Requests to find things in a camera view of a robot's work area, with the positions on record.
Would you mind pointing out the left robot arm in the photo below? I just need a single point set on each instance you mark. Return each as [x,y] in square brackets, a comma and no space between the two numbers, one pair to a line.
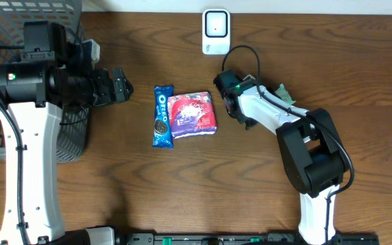
[52,76]

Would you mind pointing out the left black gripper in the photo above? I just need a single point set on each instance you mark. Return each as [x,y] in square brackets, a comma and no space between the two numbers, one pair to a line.
[105,90]

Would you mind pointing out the teal wet wipes packet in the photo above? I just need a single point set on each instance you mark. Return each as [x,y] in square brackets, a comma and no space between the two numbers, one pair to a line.
[283,93]

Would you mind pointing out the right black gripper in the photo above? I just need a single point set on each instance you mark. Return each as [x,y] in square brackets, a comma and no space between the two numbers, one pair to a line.
[223,84]

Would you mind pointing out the grey plastic mesh basket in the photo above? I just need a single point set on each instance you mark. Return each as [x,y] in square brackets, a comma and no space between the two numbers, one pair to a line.
[13,15]

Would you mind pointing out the blue Oreo cookie pack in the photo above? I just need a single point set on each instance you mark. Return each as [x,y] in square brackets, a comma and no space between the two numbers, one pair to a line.
[162,137]

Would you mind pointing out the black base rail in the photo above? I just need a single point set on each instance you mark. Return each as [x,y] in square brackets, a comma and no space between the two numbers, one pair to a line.
[289,238]

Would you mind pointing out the white barcode scanner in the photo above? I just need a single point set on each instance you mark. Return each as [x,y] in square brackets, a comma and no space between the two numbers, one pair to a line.
[216,32]

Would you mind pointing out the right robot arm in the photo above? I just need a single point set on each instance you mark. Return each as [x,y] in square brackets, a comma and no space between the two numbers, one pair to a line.
[313,157]

